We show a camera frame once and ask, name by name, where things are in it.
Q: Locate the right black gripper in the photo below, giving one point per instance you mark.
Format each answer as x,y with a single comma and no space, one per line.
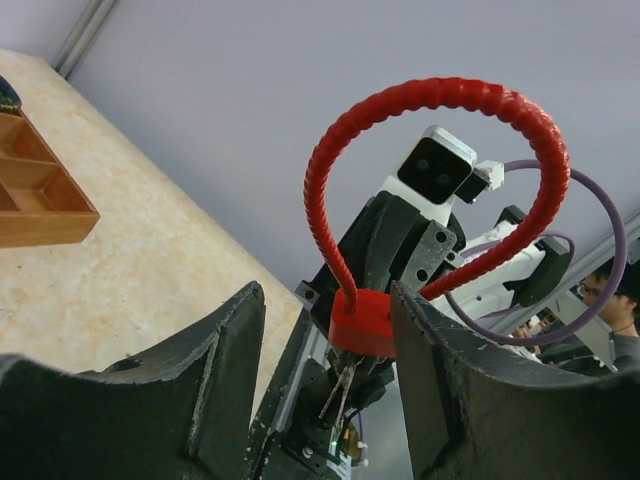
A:
388,241

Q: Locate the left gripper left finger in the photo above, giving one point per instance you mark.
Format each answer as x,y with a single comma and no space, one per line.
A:
178,410

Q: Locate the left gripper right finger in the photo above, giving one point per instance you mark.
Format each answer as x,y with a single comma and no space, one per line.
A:
475,410

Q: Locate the red cable lock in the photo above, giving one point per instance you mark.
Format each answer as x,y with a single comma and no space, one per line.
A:
473,95

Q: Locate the person with glasses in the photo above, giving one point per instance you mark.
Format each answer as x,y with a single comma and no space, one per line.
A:
620,313

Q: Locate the wooden compartment tray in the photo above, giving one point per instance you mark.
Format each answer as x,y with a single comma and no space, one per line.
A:
41,204

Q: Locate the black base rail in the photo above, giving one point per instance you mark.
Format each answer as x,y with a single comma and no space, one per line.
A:
286,439

